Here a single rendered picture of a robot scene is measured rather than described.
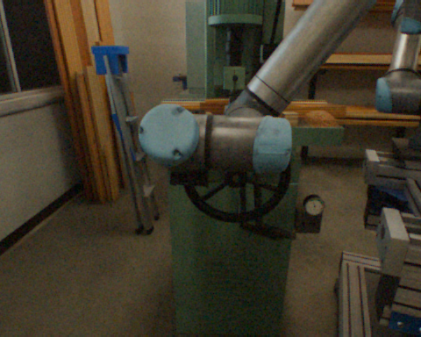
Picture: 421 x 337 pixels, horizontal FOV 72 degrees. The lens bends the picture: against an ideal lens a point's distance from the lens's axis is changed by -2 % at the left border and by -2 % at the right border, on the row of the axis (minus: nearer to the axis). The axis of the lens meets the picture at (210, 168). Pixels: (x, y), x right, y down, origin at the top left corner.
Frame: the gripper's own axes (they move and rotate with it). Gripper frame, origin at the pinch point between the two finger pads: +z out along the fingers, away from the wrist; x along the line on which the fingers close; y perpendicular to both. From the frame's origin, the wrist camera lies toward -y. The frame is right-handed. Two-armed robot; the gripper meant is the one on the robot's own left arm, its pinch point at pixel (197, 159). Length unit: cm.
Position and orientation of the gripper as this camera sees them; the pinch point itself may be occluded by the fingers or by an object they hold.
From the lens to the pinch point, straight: 70.2
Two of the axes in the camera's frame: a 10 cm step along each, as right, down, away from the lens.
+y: -0.6, 9.9, -1.2
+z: 0.7, 1.3, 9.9
